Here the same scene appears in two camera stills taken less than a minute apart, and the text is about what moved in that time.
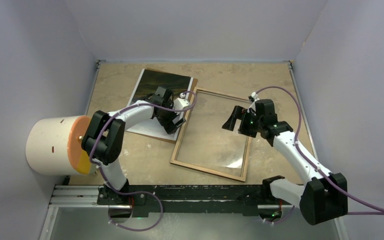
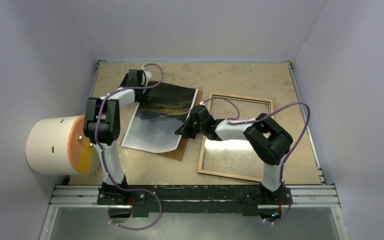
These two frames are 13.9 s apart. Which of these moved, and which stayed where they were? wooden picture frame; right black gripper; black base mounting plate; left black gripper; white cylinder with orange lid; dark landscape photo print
Moved: right black gripper; wooden picture frame; left black gripper; dark landscape photo print
Stayed: white cylinder with orange lid; black base mounting plate
